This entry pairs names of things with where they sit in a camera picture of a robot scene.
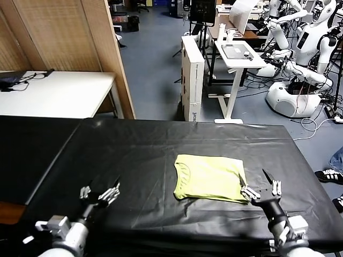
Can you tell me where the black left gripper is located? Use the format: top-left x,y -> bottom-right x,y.
79,179 -> 121,214

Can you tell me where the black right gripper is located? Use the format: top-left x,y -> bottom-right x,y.
238,168 -> 284,216

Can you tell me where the yellow-green t-shirt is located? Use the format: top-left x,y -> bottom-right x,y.
173,154 -> 249,205

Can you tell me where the large white robot base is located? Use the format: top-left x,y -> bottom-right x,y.
265,80 -> 322,118

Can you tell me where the black and white sneaker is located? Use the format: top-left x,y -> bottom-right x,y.
332,195 -> 343,214
315,169 -> 343,185

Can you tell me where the blue jeans leg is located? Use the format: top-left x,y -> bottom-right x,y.
329,146 -> 343,175

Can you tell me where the white table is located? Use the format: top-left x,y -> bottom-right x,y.
0,70 -> 124,119

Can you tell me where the small white robot shell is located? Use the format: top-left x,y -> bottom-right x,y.
256,63 -> 279,77

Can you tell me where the white standing desk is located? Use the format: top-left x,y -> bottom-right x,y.
208,40 -> 268,124

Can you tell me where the grey closed laptop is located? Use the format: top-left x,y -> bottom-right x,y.
221,44 -> 254,59

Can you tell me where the black pouch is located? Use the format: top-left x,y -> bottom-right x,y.
0,77 -> 19,90

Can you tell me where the tall white cardboard box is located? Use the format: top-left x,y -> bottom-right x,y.
181,35 -> 206,123

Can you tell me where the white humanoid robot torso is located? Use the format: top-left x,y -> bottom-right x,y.
284,0 -> 339,90

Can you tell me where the white cup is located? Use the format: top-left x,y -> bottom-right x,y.
226,29 -> 240,44

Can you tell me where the white bottle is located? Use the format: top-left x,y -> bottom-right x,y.
217,22 -> 226,43

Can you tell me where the wooden panel table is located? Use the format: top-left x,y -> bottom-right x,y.
0,0 -> 136,120

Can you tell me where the black monitor stand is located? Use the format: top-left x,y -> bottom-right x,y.
189,22 -> 215,54

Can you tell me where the brown wooden desk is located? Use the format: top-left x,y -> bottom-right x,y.
207,22 -> 269,41

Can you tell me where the black equipment case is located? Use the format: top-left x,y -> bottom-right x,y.
127,15 -> 140,32

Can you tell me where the white curved panel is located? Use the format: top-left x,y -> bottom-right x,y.
229,0 -> 259,35

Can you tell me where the black monitor panel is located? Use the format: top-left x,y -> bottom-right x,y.
189,0 -> 217,27

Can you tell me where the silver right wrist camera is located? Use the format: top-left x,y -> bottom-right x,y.
288,215 -> 309,238

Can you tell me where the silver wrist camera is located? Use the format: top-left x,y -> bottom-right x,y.
34,215 -> 70,239
288,215 -> 309,238

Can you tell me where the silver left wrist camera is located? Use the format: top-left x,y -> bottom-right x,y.
34,215 -> 70,239

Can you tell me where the white floor cable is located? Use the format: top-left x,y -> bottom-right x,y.
292,115 -> 343,141

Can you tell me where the black cable bundle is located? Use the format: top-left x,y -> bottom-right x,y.
5,72 -> 46,93

